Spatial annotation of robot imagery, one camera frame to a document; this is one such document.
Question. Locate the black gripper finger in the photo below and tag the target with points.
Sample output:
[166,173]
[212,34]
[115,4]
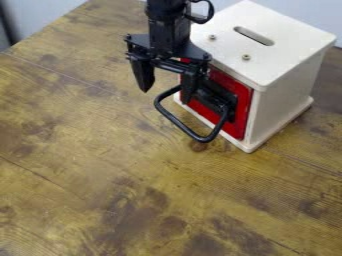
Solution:
[145,73]
[189,84]

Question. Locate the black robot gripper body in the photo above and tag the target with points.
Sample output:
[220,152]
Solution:
[166,48]

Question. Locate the red wooden drawer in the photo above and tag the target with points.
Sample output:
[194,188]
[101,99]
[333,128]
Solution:
[221,101]

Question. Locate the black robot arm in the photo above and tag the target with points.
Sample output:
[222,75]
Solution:
[167,9]

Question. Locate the white wooden cabinet box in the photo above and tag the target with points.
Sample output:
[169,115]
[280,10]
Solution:
[266,60]

